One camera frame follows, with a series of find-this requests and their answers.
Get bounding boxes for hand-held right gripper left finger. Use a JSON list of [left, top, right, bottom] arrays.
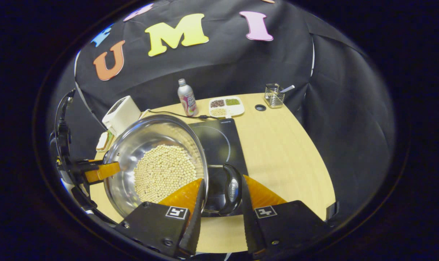
[[114, 178, 206, 258]]

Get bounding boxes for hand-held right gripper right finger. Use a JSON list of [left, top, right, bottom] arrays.
[[241, 175, 330, 260]]

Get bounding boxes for steel pot with black handles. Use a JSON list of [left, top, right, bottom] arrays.
[[103, 114, 243, 219]]

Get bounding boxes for black induction cooktop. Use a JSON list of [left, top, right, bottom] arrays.
[[189, 118, 249, 217]]

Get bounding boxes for pale green sandwich plate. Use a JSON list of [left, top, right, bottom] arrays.
[[96, 130, 115, 153]]

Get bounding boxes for soybeans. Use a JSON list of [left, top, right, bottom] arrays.
[[133, 144, 198, 203]]

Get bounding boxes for white toaster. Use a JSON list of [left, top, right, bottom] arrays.
[[102, 95, 141, 136]]

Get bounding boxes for printed drink bottle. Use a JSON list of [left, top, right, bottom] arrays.
[[177, 79, 199, 117]]

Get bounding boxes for white divided tray of beans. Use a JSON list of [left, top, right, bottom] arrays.
[[208, 96, 245, 118]]

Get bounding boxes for black backdrop cloth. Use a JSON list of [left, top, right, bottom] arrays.
[[47, 0, 395, 225]]

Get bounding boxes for black power cable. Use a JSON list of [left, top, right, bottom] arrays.
[[147, 109, 214, 121]]

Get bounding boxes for wire utensil basket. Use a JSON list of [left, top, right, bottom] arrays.
[[264, 83, 286, 109]]

